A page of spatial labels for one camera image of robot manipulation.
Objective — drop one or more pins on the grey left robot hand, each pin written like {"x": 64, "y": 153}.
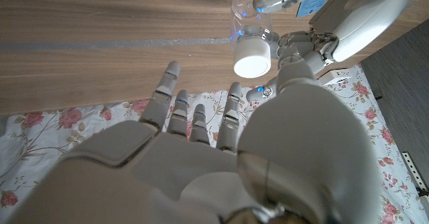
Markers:
{"x": 362, "y": 19}

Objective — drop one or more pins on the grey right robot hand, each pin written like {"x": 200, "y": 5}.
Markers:
{"x": 167, "y": 177}

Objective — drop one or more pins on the clear bottle with white cap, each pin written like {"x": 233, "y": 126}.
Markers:
{"x": 252, "y": 59}

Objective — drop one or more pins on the blue card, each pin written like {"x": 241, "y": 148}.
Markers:
{"x": 313, "y": 4}

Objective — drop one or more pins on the floral rose backdrop cloth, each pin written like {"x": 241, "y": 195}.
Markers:
{"x": 50, "y": 133}

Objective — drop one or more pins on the white perforated metal rail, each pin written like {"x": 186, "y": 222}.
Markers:
{"x": 415, "y": 172}

